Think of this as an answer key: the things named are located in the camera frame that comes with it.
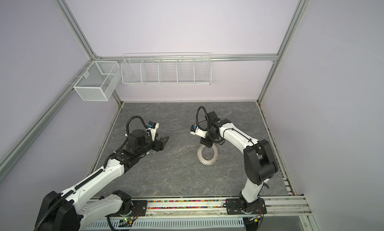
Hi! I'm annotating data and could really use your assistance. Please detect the metal ring disc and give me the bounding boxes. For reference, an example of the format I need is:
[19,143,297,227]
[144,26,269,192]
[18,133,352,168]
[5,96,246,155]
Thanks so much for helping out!
[197,144,219,165]

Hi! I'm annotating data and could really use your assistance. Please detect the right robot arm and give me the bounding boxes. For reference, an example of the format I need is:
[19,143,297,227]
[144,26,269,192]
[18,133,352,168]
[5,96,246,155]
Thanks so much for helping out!
[191,106,279,213]

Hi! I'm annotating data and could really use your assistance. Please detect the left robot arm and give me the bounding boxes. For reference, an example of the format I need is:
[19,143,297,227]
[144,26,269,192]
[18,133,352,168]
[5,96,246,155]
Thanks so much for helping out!
[34,115,169,231]

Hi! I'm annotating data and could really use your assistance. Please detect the white mesh box basket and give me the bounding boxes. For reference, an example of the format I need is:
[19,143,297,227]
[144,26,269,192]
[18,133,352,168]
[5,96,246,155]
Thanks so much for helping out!
[74,61,122,101]

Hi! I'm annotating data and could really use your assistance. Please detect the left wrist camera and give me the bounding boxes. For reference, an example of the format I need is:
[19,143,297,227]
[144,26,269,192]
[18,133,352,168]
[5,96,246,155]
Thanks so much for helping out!
[146,121,159,141]

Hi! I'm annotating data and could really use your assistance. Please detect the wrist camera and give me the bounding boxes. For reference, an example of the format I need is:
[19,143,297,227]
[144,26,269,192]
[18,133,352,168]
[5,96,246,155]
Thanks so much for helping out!
[190,124,207,138]
[146,121,159,141]

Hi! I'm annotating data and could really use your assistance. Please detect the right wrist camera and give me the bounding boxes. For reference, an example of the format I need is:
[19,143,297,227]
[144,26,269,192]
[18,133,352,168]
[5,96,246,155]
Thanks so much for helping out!
[190,124,207,138]

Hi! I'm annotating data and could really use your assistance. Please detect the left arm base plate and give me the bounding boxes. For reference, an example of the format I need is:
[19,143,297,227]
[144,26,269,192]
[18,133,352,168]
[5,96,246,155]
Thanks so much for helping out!
[119,200,148,217]

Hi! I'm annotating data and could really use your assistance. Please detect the long white wire basket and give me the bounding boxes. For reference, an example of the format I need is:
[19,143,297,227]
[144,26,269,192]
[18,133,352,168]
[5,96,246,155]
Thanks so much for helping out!
[121,52,212,85]

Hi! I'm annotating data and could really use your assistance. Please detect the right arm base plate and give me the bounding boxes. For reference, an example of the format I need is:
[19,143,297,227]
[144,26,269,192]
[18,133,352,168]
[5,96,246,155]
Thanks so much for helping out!
[223,198,267,215]

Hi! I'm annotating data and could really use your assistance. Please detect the white slotted cable duct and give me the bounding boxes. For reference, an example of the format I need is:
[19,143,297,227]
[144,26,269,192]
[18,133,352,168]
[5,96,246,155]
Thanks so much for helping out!
[67,218,245,231]

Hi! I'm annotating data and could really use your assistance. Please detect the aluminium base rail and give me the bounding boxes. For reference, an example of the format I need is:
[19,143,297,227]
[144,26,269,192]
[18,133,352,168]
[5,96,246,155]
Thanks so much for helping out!
[58,195,313,221]

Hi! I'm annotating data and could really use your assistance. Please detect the aluminium frame profiles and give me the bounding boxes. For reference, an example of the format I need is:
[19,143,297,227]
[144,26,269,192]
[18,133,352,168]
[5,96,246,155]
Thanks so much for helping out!
[1,0,310,182]

